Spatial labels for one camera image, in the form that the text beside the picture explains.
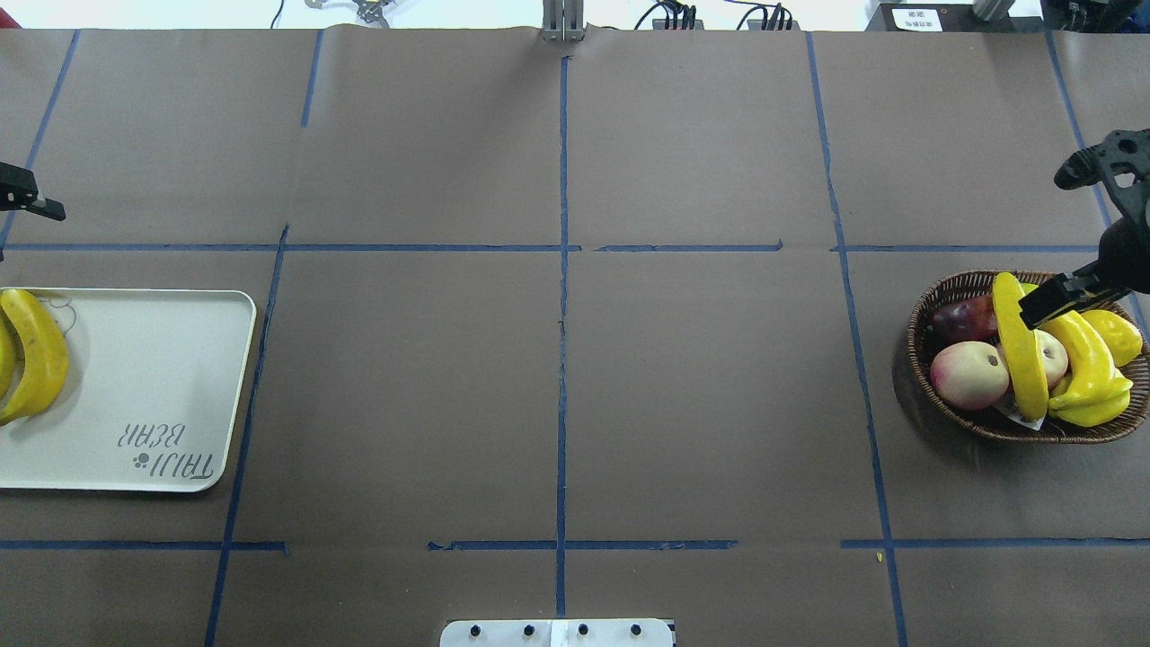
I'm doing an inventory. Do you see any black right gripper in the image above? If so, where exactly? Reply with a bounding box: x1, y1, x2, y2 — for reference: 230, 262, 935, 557
1019, 219, 1149, 328

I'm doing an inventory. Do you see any yellow banana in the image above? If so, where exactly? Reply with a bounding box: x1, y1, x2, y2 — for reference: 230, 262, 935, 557
0, 315, 17, 400
991, 271, 1050, 421
3, 288, 70, 425
1038, 311, 1129, 410

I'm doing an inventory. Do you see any yellow green apple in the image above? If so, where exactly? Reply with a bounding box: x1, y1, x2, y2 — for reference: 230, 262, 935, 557
1035, 329, 1070, 390

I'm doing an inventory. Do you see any yellow lemon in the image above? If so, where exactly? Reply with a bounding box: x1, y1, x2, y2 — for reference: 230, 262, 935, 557
1082, 310, 1143, 368

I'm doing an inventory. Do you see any yellow starfruit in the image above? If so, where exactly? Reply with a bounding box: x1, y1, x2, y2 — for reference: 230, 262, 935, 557
1048, 378, 1133, 429

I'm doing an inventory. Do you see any red yellow peach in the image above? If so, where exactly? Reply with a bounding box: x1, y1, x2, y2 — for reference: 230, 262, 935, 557
929, 342, 1011, 411

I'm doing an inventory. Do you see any white bear tray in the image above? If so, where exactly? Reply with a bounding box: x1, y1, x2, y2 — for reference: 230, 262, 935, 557
1, 288, 256, 494

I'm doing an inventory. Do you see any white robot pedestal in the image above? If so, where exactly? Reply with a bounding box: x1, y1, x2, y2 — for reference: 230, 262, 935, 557
438, 617, 677, 646

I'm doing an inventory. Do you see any aluminium frame post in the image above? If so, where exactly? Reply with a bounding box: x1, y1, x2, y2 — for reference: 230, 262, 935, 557
541, 0, 587, 43

